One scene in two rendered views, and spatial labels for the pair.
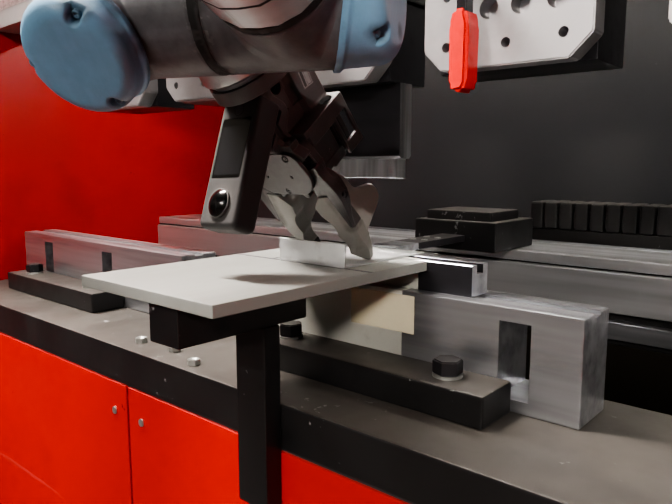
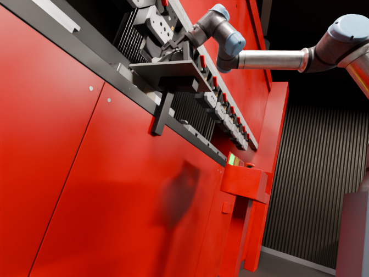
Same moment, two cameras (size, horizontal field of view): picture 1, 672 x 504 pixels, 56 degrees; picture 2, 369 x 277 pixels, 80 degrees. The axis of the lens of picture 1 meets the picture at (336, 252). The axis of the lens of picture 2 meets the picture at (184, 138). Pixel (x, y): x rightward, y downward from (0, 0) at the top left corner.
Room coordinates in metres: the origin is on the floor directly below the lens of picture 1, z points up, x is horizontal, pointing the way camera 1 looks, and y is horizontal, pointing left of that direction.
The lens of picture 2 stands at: (0.60, 0.82, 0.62)
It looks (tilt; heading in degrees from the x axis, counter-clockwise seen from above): 13 degrees up; 260
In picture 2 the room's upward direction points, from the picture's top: 16 degrees clockwise
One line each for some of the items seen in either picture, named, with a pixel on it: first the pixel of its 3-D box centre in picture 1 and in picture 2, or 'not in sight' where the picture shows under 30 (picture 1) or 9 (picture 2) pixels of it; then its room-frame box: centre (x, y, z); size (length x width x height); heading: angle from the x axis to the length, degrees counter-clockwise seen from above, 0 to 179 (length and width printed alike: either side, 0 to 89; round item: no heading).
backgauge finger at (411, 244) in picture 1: (444, 231); not in sight; (0.80, -0.14, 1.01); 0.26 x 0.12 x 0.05; 139
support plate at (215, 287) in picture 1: (265, 272); (171, 78); (0.57, 0.06, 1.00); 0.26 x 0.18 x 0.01; 139
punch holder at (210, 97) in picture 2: not in sight; (207, 92); (0.31, -0.46, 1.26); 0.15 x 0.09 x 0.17; 49
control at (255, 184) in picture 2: not in sight; (248, 178); (0.10, -0.11, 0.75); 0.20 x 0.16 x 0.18; 43
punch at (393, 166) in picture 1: (366, 133); (150, 50); (0.69, -0.03, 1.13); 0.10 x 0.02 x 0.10; 49
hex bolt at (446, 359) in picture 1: (447, 367); not in sight; (0.55, -0.10, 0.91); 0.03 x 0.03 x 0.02
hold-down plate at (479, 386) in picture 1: (360, 368); not in sight; (0.62, -0.03, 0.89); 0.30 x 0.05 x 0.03; 49
